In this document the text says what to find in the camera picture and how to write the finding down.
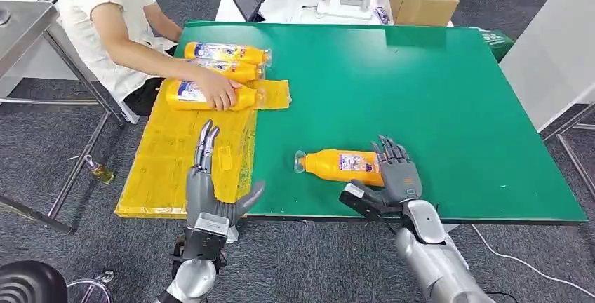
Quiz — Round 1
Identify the person's right hand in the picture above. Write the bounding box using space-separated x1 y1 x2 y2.
195 70 243 112

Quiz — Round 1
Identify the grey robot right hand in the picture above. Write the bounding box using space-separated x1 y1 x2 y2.
349 135 423 206

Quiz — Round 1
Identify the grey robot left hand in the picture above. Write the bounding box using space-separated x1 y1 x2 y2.
185 119 266 229

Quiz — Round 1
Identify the orange drink bottle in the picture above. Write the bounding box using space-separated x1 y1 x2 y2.
165 79 266 112
185 58 266 83
183 41 273 66
293 149 386 187

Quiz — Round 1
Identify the yellow sheet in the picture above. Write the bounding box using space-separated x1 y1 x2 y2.
114 79 293 220

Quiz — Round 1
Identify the green table mat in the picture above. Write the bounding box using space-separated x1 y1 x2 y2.
174 21 587 224

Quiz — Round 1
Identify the small yellow glass bottle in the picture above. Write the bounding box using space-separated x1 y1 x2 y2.
84 154 116 186

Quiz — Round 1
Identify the person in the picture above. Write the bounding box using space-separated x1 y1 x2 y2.
55 0 243 117

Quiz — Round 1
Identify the white device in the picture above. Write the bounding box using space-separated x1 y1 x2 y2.
316 0 374 20

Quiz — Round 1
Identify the green bag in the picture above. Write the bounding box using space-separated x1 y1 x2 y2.
470 27 516 63

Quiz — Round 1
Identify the white side table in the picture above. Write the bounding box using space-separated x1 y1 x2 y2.
499 0 595 200

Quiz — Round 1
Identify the steel bench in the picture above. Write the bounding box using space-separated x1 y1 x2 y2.
0 0 140 236

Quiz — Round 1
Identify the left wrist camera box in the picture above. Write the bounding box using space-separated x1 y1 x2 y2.
182 213 232 263

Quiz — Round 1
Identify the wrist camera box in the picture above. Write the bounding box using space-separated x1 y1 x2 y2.
182 213 232 263
338 182 401 222

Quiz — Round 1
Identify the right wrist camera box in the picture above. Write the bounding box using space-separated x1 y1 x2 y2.
338 182 401 222

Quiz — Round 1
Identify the chrome ring stand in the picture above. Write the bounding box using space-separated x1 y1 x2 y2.
67 270 115 303

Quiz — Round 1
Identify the white floor cable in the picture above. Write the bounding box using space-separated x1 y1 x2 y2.
472 224 595 298

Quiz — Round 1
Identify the black floor cable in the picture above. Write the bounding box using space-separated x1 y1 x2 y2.
486 291 519 303

